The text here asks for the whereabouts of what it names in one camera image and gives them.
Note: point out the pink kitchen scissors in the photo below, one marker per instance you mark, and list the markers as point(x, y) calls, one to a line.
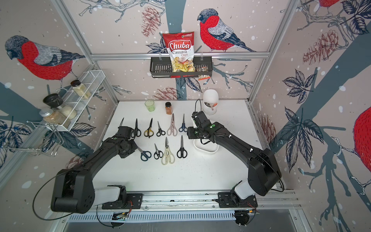
point(172, 129)

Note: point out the white wire spice shelf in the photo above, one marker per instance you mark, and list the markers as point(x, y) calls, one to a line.
point(92, 80)

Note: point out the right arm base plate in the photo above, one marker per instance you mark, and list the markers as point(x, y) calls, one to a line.
point(231, 200)

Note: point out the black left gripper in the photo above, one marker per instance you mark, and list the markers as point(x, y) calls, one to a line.
point(124, 154)

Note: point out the large black scissors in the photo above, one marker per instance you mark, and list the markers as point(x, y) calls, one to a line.
point(181, 153)

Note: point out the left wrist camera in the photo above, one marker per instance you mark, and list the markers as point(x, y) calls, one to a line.
point(124, 132)

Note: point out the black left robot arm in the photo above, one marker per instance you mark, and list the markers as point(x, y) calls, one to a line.
point(73, 190)

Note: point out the white plastic storage box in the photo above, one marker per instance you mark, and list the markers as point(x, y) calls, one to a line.
point(209, 148)

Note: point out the blue handled scissors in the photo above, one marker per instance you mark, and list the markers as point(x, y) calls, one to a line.
point(183, 127)

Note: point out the black handled scissors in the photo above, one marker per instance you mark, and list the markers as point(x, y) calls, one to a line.
point(160, 132)

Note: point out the brown spice bottle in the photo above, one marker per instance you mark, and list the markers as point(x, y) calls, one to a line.
point(168, 107)

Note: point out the black wire wall basket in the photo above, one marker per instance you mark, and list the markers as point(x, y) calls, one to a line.
point(166, 68)

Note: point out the red Chuba chips bag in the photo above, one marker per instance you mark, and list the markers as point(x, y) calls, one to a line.
point(180, 47)

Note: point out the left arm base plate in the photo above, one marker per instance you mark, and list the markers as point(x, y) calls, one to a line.
point(132, 201)

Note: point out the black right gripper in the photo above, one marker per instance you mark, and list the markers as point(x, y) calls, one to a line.
point(190, 133)

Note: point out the long black scissors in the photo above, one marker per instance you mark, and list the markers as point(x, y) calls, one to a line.
point(136, 131)

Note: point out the black grinder jar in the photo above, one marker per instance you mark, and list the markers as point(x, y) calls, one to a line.
point(56, 102)

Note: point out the spice jar silver lid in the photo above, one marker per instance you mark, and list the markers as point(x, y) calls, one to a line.
point(51, 116)

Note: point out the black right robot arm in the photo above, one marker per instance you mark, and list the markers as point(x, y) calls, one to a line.
point(263, 170)

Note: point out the small snack packet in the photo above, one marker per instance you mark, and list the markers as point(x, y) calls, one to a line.
point(204, 76)

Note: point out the yellow handled scissors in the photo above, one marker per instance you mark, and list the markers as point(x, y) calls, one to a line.
point(149, 133)

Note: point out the white handled scissors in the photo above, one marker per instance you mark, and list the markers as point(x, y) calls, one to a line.
point(168, 157)

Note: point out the green plastic cup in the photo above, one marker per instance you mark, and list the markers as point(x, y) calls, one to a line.
point(150, 105)

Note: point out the spice jar black lid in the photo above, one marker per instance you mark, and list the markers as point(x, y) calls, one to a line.
point(80, 89)

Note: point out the white round container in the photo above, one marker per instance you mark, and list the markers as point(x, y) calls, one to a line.
point(210, 101)

